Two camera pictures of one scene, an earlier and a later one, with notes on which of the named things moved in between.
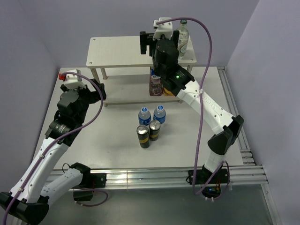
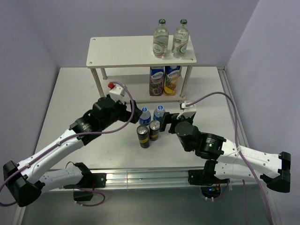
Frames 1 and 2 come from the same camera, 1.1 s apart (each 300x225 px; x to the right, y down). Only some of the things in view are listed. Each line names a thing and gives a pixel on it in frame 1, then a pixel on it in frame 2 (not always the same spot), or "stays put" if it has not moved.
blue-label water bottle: x=160 y=114 stays put
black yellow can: x=154 y=126 stays put
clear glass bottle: x=183 y=39 stays put
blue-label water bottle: x=144 y=116 stays put
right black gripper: x=146 y=39 → x=171 y=118
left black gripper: x=93 y=97 → x=126 y=114
